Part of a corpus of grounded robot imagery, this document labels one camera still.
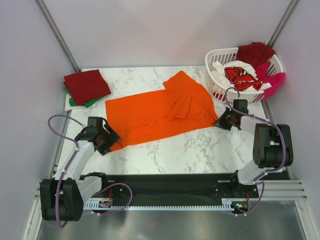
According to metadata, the white laundry basket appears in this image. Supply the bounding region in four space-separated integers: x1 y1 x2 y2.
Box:
205 47 283 102

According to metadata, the right aluminium corner post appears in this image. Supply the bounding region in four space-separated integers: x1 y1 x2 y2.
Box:
267 0 300 48

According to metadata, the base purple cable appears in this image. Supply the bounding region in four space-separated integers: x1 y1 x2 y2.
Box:
224 180 266 218
89 182 133 217

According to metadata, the folded dark red shirt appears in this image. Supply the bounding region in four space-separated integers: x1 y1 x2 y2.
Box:
63 69 112 106

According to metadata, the folded green shirt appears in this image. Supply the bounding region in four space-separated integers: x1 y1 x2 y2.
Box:
63 87 102 108

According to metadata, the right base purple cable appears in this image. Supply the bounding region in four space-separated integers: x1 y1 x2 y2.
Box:
224 180 266 218

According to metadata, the orange t shirt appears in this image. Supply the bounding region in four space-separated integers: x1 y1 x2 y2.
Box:
105 71 218 151

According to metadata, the white slotted cable duct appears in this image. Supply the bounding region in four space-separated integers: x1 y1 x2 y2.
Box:
83 198 250 211

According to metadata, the pink crumpled shirt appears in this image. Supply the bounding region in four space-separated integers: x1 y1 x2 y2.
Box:
255 61 286 102

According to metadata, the left aluminium corner post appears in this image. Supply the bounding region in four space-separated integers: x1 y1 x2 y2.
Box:
34 0 81 72

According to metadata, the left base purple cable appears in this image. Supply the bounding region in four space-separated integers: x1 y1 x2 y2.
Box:
89 182 133 217

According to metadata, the aluminium corner post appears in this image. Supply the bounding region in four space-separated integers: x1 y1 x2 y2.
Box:
267 0 300 48
34 0 81 72

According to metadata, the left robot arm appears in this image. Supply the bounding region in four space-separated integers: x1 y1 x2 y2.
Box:
39 116 121 228

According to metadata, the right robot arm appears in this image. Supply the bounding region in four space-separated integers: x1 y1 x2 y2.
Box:
214 99 294 197

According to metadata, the white red printed shirt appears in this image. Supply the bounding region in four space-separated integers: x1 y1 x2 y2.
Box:
211 60 272 93

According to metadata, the folded cream shirt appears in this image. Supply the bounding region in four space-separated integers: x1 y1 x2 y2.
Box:
64 93 98 112

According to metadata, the aluminium frame rail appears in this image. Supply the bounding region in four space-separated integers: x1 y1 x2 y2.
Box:
34 178 308 201

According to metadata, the dark red crumpled shirt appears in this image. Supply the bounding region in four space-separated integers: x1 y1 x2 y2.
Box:
236 42 275 68

